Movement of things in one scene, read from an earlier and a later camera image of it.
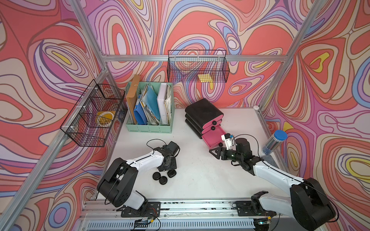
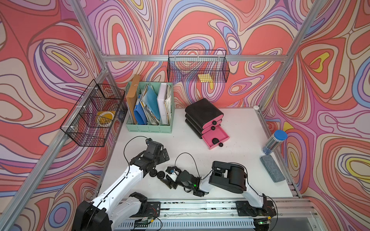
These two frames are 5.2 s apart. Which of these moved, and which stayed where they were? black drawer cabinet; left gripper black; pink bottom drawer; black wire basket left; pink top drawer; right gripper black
Moved: left gripper black; right gripper black
Stayed: black drawer cabinet; pink top drawer; pink bottom drawer; black wire basket left
